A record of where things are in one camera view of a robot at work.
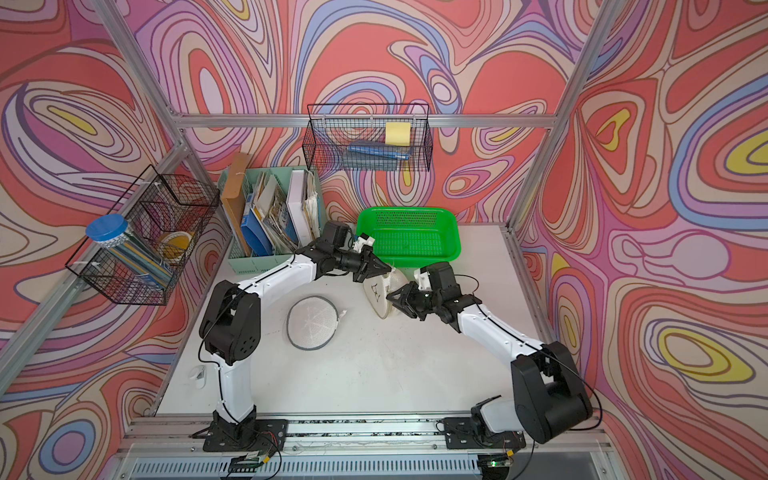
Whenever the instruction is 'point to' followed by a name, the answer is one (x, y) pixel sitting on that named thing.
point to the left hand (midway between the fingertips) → (392, 269)
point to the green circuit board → (248, 463)
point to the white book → (297, 207)
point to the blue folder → (255, 236)
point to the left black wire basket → (169, 215)
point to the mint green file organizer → (270, 213)
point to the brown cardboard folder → (232, 197)
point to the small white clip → (199, 374)
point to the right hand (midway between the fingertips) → (391, 306)
